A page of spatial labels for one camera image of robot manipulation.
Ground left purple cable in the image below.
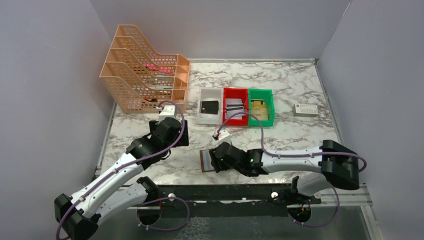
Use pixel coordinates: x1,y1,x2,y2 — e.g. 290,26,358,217
55,100,186,240

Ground black card in white bin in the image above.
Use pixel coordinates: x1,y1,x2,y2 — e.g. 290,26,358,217
200,100,220,115

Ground red plastic bin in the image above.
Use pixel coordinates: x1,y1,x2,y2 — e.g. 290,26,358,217
222,88,249,126

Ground small white card box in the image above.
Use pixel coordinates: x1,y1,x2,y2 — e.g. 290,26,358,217
293,103,319,117

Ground white cards in red bin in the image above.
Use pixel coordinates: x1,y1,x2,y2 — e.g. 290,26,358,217
225,98,245,119

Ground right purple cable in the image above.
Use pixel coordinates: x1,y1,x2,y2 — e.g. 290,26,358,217
213,111,368,173

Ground gold cards in green bin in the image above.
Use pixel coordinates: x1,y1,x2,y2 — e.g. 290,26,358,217
250,99,269,121

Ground green plastic bin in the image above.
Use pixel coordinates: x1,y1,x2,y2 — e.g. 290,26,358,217
248,88,275,127

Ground purple cable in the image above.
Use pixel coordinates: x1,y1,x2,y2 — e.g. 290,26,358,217
55,100,186,240
213,111,368,173

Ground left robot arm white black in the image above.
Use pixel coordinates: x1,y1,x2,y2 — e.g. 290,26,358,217
54,117,189,240

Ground white plastic bin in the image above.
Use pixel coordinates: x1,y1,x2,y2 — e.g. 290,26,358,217
197,87,224,125

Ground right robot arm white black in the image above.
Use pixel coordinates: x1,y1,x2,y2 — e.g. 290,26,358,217
208,139,366,197

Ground peach plastic file organizer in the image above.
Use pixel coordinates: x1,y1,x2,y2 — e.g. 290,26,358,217
99,24,191,114

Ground brown leather card holder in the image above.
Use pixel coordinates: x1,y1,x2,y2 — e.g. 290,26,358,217
200,149,215,173

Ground black mounting rail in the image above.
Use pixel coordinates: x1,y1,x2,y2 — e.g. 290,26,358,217
136,183,321,223

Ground pink item in organizer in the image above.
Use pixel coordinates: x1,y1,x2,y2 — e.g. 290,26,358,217
144,63,173,75

